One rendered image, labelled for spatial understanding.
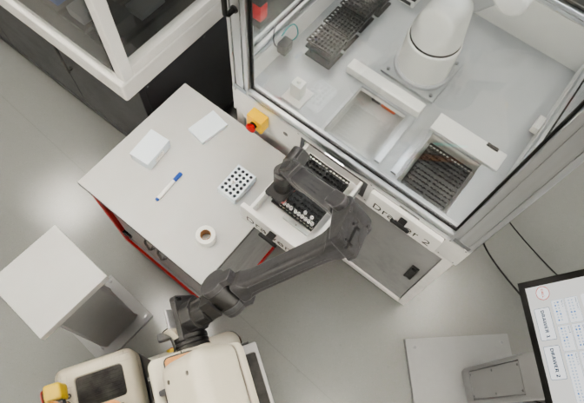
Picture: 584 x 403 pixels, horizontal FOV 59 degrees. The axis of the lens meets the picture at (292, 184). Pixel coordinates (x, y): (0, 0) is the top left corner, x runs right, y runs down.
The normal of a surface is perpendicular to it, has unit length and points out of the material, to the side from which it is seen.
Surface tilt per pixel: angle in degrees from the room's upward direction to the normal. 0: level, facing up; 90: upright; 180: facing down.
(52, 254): 0
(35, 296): 0
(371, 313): 0
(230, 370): 42
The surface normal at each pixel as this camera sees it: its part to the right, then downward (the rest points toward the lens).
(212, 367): 0.67, -0.49
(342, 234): 0.67, -0.17
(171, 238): 0.05, -0.41
